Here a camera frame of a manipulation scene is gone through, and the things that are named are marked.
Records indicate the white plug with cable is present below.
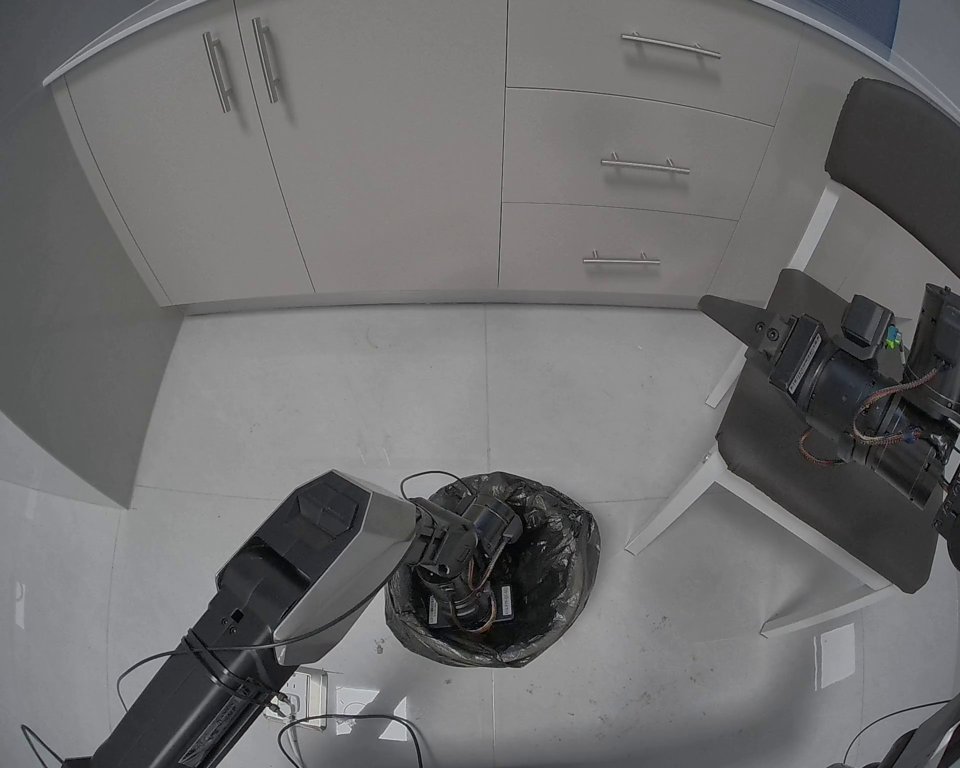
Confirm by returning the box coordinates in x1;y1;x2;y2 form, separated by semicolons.
287;675;307;768

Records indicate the white cabinet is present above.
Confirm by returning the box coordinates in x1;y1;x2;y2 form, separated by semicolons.
43;0;939;325

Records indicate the black plastic bag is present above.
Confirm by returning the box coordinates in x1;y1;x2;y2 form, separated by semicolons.
384;471;603;669

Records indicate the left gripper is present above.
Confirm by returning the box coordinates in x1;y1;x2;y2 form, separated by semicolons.
426;579;519;636

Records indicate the black cable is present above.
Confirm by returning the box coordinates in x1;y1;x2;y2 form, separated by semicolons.
277;712;423;768
116;469;470;714
841;699;955;768

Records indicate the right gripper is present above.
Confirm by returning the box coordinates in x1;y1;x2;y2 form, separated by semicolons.
771;313;891;460

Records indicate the white chair dark grey seat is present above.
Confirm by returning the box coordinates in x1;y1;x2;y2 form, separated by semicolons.
626;78;960;639

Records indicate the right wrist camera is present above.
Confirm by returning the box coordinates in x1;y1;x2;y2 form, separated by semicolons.
840;294;895;352

